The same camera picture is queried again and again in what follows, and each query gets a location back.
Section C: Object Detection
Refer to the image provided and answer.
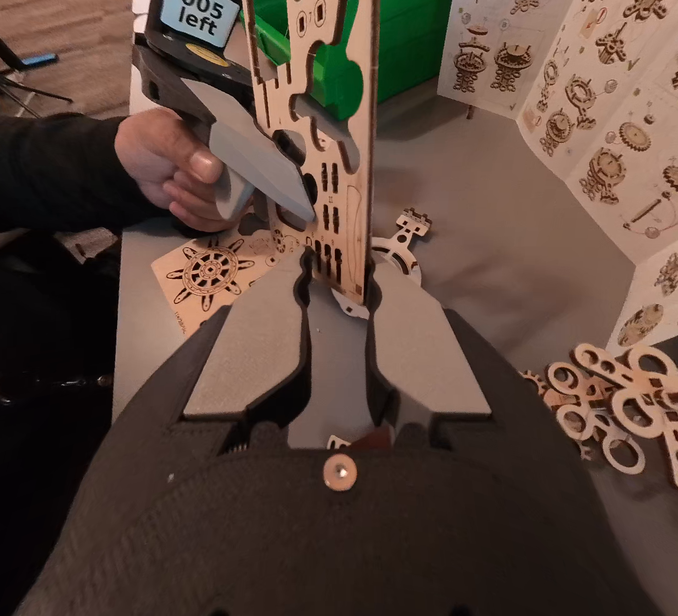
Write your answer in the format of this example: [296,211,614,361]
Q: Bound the wooden sheet with ship wheel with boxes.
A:
[151,227,297,334]

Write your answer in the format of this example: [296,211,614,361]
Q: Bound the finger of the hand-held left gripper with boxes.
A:
[293,94,362,152]
[182,76,317,223]

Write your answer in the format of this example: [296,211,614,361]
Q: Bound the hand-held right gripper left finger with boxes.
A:
[182,247,314,426]

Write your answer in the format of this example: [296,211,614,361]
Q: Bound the folded instruction booklet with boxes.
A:
[437,0,678,358]

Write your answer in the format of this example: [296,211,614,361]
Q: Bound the green plastic bin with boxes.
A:
[241,0,463,121]

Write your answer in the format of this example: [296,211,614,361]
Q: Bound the wooden looped model assembly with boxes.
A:
[522,342,678,488]

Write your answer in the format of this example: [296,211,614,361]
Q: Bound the round wooden frame part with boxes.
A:
[331,205,435,318]

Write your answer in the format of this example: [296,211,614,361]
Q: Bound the person's left forearm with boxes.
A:
[0,113,128,233]

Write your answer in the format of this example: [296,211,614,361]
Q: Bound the person's left hand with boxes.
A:
[115,108,250,234]

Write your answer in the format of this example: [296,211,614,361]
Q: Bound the wooden sheet with blob cutouts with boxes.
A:
[233,0,383,308]

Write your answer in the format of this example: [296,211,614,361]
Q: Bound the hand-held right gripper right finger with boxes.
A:
[364,260,492,426]

